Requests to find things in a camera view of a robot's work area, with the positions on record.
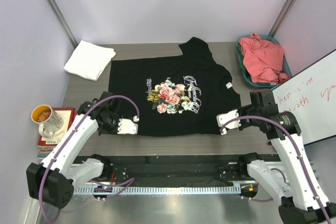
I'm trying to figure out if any folded white t shirt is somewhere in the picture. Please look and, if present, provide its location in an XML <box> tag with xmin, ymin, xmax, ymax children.
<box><xmin>64</xmin><ymin>40</ymin><xmax>116</xmax><ymax>81</ymax></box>

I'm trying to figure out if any floral mug yellow inside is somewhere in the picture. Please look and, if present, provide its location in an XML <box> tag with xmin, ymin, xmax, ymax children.
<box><xmin>31</xmin><ymin>104</ymin><xmax>64</xmax><ymax>138</ymax></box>

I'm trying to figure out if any whiteboard with red writing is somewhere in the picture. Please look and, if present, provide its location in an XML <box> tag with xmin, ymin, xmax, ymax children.
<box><xmin>272</xmin><ymin>51</ymin><xmax>335</xmax><ymax>144</ymax></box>

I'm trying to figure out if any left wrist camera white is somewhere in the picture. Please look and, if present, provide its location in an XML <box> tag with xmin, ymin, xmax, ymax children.
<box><xmin>117</xmin><ymin>115</ymin><xmax>140</xmax><ymax>135</ymax></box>

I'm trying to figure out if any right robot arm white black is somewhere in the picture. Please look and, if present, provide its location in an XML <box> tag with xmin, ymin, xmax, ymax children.
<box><xmin>236</xmin><ymin>90</ymin><xmax>335</xmax><ymax>223</ymax></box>

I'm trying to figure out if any bottom book in stack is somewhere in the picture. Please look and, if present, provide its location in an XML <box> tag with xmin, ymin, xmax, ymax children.
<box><xmin>37</xmin><ymin>147</ymin><xmax>54</xmax><ymax>159</ymax></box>

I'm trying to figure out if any aluminium rail frame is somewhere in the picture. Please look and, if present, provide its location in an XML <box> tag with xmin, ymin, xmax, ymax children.
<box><xmin>31</xmin><ymin>161</ymin><xmax>320</xmax><ymax>186</ymax></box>

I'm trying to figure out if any red top book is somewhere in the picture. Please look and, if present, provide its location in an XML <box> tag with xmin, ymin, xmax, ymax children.
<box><xmin>37</xmin><ymin>107</ymin><xmax>76</xmax><ymax>148</ymax></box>

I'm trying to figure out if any black floral t shirt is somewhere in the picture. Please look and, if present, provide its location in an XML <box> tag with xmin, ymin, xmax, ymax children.
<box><xmin>109</xmin><ymin>37</ymin><xmax>241</xmax><ymax>137</ymax></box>

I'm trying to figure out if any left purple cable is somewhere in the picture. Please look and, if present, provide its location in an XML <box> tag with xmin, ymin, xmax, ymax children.
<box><xmin>38</xmin><ymin>95</ymin><xmax>140</xmax><ymax>222</ymax></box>

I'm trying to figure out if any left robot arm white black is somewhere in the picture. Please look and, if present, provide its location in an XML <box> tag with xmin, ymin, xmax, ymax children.
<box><xmin>26</xmin><ymin>94</ymin><xmax>118</xmax><ymax>209</ymax></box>

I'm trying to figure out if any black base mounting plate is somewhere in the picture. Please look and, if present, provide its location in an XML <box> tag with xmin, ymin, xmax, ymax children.
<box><xmin>81</xmin><ymin>155</ymin><xmax>269</xmax><ymax>183</ymax></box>

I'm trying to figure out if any white slotted cable duct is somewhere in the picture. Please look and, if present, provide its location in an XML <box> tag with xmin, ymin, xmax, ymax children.
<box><xmin>73</xmin><ymin>184</ymin><xmax>241</xmax><ymax>196</ymax></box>

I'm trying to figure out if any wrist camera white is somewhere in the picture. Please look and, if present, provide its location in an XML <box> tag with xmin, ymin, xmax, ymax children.
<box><xmin>117</xmin><ymin>115</ymin><xmax>140</xmax><ymax>135</ymax></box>
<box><xmin>216</xmin><ymin>110</ymin><xmax>241</xmax><ymax>135</ymax></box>

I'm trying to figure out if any pink crumpled t shirt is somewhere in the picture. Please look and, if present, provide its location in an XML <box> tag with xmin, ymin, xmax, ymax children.
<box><xmin>239</xmin><ymin>34</ymin><xmax>290</xmax><ymax>84</ymax></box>

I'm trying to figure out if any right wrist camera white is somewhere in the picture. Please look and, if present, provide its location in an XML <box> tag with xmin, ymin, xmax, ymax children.
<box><xmin>216</xmin><ymin>110</ymin><xmax>241</xmax><ymax>135</ymax></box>

